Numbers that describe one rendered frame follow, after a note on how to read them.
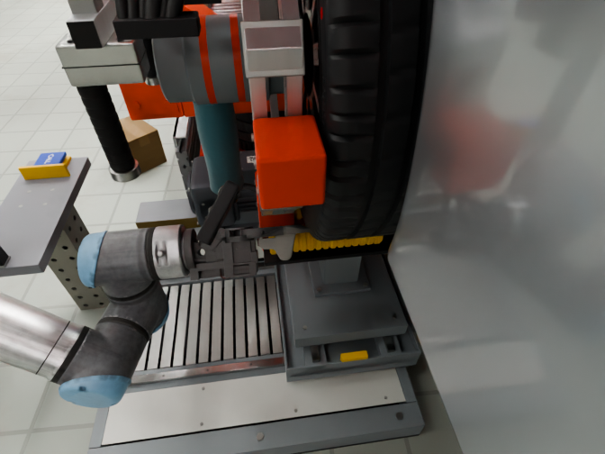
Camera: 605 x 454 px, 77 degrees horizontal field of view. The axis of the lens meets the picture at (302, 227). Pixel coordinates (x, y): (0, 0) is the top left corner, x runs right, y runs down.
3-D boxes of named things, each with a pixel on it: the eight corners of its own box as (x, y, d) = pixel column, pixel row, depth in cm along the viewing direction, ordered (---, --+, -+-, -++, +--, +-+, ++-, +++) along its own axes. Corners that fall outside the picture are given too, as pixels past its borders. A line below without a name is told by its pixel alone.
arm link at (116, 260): (102, 261, 71) (80, 221, 64) (171, 254, 72) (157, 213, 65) (88, 302, 64) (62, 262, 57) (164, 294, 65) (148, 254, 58)
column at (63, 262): (111, 306, 130) (55, 216, 101) (80, 310, 130) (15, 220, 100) (117, 283, 138) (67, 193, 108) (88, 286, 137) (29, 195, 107)
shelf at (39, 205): (44, 273, 88) (38, 264, 85) (-36, 281, 86) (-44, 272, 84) (92, 164, 118) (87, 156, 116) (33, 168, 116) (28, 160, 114)
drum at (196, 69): (290, 113, 67) (287, 27, 58) (166, 122, 65) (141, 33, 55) (282, 79, 77) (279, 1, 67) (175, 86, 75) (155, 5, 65)
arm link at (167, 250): (165, 227, 70) (148, 226, 60) (192, 224, 70) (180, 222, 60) (169, 276, 69) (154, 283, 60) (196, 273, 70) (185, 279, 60)
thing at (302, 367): (414, 367, 107) (422, 349, 100) (286, 384, 103) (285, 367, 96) (368, 238, 142) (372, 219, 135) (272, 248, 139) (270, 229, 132)
